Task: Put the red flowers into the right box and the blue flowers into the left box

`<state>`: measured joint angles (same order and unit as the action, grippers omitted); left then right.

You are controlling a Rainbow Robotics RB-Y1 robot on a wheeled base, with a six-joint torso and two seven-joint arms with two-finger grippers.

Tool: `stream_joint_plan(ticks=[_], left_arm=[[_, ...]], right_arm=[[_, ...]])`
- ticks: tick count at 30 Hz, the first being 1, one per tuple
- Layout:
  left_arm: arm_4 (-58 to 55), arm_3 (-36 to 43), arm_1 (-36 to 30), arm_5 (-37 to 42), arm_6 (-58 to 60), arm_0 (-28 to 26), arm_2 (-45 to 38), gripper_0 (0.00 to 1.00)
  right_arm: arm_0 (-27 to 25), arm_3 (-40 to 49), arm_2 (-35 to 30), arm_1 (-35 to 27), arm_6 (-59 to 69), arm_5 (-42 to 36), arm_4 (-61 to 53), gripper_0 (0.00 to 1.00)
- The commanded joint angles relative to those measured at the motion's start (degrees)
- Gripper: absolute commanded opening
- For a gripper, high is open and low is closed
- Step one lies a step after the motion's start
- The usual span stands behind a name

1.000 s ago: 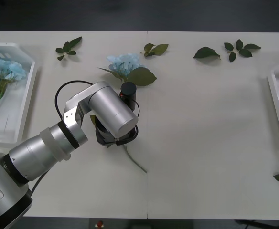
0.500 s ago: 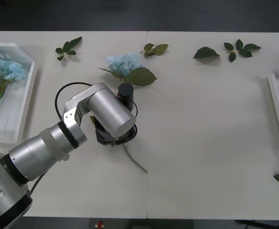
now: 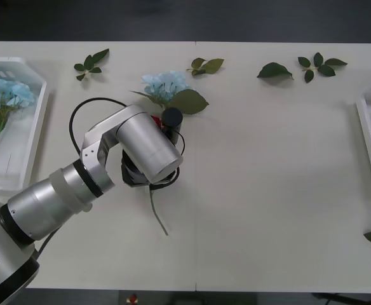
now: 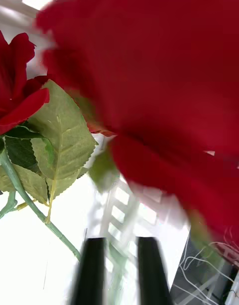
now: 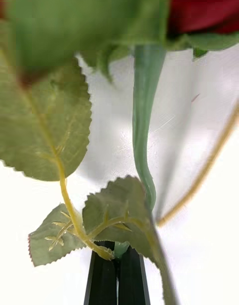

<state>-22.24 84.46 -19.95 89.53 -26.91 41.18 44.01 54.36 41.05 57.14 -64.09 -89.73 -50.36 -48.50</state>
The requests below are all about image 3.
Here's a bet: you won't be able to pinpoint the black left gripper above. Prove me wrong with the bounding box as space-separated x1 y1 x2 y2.
121 149 150 188

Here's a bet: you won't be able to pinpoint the loose five-leaf green twig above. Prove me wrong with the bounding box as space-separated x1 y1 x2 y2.
297 52 348 83

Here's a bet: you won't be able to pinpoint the red rose with long stem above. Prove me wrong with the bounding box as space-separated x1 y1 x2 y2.
147 114 170 236

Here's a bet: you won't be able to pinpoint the single loose green leaf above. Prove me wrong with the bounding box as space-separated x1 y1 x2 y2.
257 62 294 80

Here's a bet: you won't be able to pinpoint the large pale blue flower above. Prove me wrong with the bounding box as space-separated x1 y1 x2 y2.
0 78 36 177

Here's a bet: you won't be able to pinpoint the pale blue flower broad leaves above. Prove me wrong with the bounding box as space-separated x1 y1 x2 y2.
130 71 210 116

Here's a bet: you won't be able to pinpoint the loose olive green leaf twig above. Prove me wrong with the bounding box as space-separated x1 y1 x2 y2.
185 57 225 76

